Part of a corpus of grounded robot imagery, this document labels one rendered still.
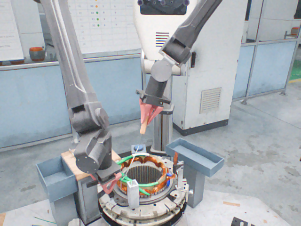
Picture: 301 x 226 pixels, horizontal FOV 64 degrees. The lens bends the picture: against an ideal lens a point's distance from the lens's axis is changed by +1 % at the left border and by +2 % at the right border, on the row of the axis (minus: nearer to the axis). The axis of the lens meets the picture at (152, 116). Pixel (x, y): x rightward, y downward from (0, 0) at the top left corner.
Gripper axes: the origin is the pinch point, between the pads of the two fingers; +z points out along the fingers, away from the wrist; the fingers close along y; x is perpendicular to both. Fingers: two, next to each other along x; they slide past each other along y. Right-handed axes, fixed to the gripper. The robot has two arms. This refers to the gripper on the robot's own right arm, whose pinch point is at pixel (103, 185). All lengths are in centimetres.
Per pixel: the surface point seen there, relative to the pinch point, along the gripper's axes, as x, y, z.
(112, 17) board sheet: 140, -194, -10
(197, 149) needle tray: 53, -1, 12
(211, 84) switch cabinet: 233, -105, 62
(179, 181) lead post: 21.7, 13.0, 2.2
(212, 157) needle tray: 53, 7, 12
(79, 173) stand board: 2.3, -21.1, 12.8
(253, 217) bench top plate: 60, 31, 36
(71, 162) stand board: 3.6, -30.4, 13.9
